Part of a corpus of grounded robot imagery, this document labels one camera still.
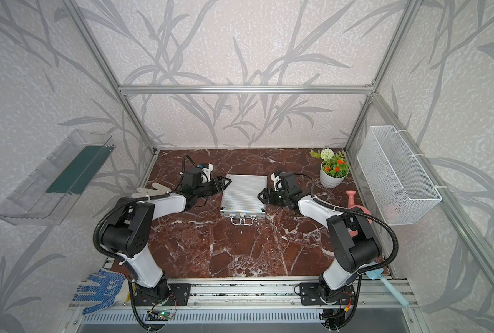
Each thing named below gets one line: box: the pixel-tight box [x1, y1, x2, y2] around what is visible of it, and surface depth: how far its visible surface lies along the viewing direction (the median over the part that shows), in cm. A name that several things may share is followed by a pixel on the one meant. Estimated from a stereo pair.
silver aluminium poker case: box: [219, 174, 268, 227], surface depth 93 cm
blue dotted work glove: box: [72, 269, 127, 316], surface depth 76 cm
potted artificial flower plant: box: [308, 148, 351, 189], surface depth 98 cm
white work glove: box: [131, 182, 172, 199], surface depth 105 cm
